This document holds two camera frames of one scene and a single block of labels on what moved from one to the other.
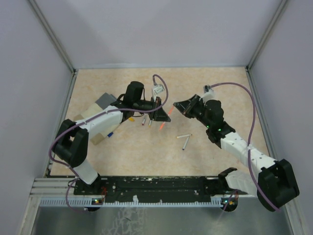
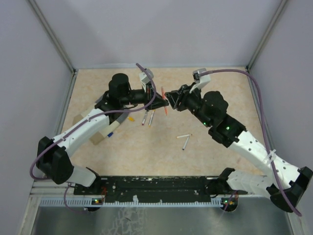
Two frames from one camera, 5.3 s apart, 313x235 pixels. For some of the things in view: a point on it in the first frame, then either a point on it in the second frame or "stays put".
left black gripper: (159, 115) to (149, 93)
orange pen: (162, 126) to (164, 97)
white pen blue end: (185, 143) stays put
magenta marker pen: (145, 115) stays put
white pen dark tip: (184, 136) stays put
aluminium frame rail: (53, 187) stays put
